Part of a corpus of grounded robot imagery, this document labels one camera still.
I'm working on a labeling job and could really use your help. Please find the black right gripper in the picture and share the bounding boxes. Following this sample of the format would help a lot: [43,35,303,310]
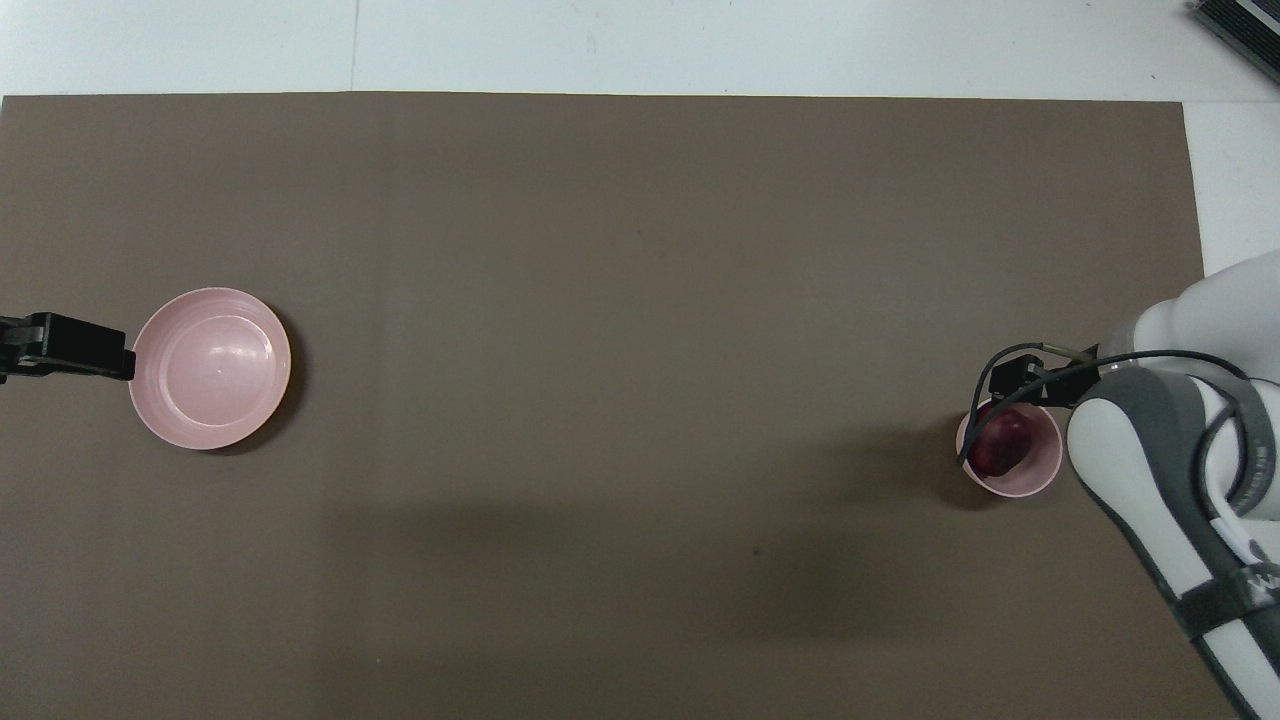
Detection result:
[988,350,1103,411]

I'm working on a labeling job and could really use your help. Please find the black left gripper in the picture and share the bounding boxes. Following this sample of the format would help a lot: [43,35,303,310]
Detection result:
[0,313,136,384]

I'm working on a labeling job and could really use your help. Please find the dark red apple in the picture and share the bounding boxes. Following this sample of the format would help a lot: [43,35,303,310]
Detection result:
[972,405,1033,477]

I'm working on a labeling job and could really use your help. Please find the pink bowl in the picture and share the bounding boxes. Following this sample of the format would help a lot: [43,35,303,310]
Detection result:
[956,398,1063,499]

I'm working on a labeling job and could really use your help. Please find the pink round plate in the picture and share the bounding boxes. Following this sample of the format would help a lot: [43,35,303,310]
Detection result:
[128,287,292,450]

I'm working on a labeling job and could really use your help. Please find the brown paper table mat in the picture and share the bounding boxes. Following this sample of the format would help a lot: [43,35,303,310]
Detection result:
[0,92,1254,720]

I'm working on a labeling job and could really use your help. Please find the grey ribbed device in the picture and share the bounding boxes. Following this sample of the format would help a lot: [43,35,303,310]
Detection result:
[1190,0,1280,86]

